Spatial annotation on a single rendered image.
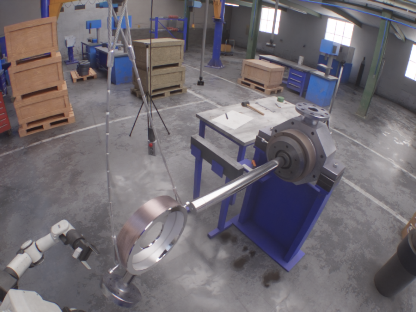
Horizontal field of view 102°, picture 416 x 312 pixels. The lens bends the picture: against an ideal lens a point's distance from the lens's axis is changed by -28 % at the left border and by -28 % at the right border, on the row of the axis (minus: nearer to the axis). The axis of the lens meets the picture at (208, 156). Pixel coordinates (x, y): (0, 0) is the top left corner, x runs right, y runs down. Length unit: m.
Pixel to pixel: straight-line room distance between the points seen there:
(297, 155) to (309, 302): 1.36
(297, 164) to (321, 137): 0.26
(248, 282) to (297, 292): 0.47
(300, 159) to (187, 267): 1.35
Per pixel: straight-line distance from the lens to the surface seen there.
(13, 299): 1.14
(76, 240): 1.27
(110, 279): 1.14
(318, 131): 1.64
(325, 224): 2.94
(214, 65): 9.40
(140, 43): 5.46
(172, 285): 2.10
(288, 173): 1.64
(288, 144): 1.56
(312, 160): 1.61
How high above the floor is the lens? 1.92
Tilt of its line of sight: 34 degrees down
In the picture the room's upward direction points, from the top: 6 degrees clockwise
